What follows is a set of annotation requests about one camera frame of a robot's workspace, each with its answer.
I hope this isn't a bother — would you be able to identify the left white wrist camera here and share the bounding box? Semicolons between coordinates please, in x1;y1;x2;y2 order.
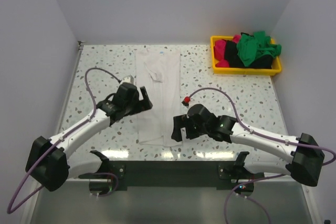
119;75;134;85

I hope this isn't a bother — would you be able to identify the pink t shirt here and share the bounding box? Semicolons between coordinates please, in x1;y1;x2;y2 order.
214;35;244;68

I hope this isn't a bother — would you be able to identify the black t shirt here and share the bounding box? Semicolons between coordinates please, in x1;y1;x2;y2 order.
224;40;274;69

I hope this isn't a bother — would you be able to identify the white t shirt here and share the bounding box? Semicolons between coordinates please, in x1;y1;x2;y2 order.
135;49;181;147

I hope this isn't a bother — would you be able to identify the yellow plastic bin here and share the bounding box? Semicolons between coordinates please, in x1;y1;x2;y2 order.
210;36;282;76

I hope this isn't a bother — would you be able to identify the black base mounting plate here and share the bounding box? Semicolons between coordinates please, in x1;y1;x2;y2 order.
78;159;266;192

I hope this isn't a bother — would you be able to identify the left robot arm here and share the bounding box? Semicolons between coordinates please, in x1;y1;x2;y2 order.
26;82;153;191

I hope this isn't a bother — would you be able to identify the green t shirt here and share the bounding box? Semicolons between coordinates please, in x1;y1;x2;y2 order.
237;30;282;59

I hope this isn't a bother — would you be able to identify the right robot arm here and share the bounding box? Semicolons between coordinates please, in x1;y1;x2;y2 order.
171;104;325;187

